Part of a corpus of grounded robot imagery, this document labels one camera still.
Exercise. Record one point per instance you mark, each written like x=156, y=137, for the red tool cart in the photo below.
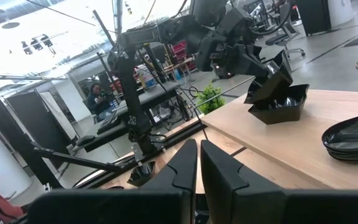
x=182, y=51

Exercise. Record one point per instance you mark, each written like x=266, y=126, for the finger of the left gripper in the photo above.
x=254, y=51
x=253, y=66

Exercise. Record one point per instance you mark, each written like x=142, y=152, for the green plant in white pot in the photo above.
x=210, y=99

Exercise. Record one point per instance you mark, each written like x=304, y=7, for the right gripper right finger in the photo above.
x=228, y=186

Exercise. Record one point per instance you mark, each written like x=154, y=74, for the wooden shelf with black legs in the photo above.
x=291, y=149

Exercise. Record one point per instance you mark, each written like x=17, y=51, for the black cabinet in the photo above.
x=314, y=15

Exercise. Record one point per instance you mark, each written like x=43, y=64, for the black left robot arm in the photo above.
x=132, y=93

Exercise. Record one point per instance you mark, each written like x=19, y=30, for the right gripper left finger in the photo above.
x=179, y=174

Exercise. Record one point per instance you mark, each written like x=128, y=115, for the black square wavy mini plate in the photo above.
x=141, y=174
x=275, y=87
x=284, y=113

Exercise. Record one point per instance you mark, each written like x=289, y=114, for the person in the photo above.
x=96, y=99

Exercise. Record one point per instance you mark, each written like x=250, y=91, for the grey office chair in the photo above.
x=286, y=31

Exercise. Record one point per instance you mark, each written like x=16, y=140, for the black partition panel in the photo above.
x=36, y=121

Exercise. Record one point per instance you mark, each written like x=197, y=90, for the black teardrop mini plate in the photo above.
x=350, y=156
x=353, y=133

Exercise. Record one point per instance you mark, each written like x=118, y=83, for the black desk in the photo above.
x=157, y=91

